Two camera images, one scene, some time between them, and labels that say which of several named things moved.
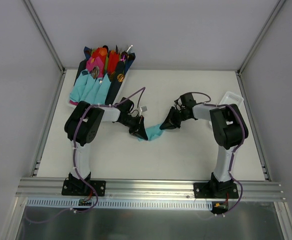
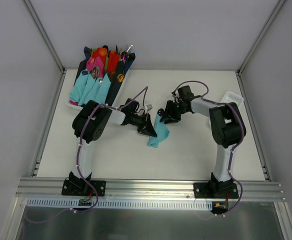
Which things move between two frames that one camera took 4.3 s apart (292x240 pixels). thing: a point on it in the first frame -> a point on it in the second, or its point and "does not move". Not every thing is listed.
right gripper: (175, 118) -> (172, 110)
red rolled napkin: (113, 58) does not move
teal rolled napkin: (102, 95) does not move
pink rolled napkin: (91, 62) does not move
